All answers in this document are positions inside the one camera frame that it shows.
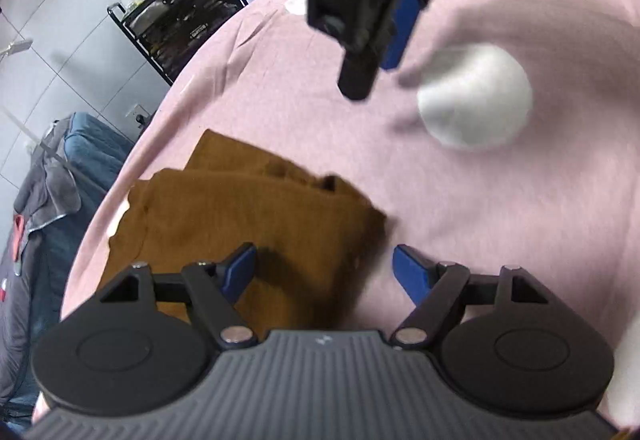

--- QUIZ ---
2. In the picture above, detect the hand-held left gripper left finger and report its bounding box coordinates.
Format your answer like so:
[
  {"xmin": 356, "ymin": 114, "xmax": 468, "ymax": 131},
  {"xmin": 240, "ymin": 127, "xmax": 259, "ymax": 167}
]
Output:
[{"xmin": 100, "ymin": 242, "xmax": 258, "ymax": 350}]

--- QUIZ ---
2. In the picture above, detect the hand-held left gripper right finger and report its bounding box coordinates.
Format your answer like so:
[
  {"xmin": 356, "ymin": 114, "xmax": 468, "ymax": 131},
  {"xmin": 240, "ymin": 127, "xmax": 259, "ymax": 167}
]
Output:
[{"xmin": 391, "ymin": 245, "xmax": 548, "ymax": 349}]

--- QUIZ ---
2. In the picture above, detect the brown t-shirt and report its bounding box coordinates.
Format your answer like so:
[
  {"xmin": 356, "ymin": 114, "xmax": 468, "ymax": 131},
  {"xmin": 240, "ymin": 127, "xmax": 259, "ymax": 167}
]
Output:
[{"xmin": 97, "ymin": 130, "xmax": 388, "ymax": 333}]

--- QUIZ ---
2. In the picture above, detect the pink blanket with white dots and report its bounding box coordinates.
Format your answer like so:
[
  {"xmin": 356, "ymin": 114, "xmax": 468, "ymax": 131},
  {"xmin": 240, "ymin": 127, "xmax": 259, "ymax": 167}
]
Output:
[{"xmin": 32, "ymin": 0, "xmax": 640, "ymax": 431}]

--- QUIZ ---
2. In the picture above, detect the blue sofa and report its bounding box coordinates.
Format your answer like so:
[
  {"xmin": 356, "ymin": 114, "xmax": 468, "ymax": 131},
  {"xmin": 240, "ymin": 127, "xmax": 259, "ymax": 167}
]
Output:
[{"xmin": 0, "ymin": 112, "xmax": 137, "ymax": 421}]

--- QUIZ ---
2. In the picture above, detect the black metal rack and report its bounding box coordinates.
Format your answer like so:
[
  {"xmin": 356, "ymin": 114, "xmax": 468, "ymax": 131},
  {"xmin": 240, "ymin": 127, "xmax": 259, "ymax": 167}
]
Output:
[{"xmin": 106, "ymin": 0, "xmax": 250, "ymax": 86}]

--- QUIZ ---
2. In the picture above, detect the grey towel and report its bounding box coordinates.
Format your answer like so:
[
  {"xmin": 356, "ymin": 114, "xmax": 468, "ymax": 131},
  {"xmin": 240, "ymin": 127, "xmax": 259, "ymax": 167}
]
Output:
[{"xmin": 14, "ymin": 119, "xmax": 85, "ymax": 233}]

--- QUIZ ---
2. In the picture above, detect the red cloth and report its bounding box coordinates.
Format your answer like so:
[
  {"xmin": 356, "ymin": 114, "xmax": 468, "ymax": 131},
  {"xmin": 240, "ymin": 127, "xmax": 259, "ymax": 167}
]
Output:
[{"xmin": 12, "ymin": 215, "xmax": 27, "ymax": 263}]

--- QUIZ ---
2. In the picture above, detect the wall socket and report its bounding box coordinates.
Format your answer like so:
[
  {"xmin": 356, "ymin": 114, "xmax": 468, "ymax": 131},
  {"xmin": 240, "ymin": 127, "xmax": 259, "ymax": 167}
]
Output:
[{"xmin": 125, "ymin": 102, "xmax": 154, "ymax": 127}]

